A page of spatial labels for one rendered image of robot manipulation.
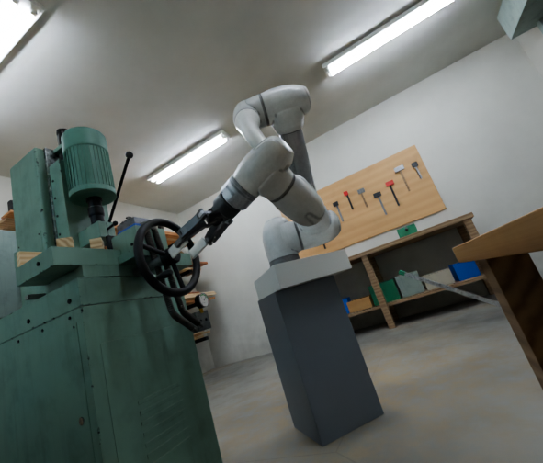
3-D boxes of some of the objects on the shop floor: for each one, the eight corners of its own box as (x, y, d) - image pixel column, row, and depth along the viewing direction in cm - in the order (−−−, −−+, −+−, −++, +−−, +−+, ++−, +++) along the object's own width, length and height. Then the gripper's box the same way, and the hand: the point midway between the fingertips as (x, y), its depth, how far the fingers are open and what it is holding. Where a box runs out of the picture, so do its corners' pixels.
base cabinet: (120, 600, 71) (79, 306, 89) (-2, 583, 93) (-15, 350, 111) (229, 479, 111) (185, 293, 129) (125, 488, 133) (100, 327, 151)
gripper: (243, 198, 93) (197, 247, 100) (200, 182, 75) (147, 242, 81) (257, 215, 91) (209, 265, 97) (215, 203, 72) (159, 265, 79)
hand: (186, 249), depth 88 cm, fingers open, 8 cm apart
